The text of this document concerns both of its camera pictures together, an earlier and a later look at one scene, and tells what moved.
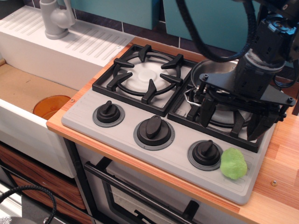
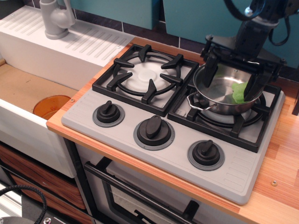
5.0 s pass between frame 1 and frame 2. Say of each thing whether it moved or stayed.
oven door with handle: stayed
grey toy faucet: stayed
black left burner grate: stayed
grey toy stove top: stayed
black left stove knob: stayed
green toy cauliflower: moved
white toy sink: stayed
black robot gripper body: moved
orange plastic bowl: stayed
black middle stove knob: stayed
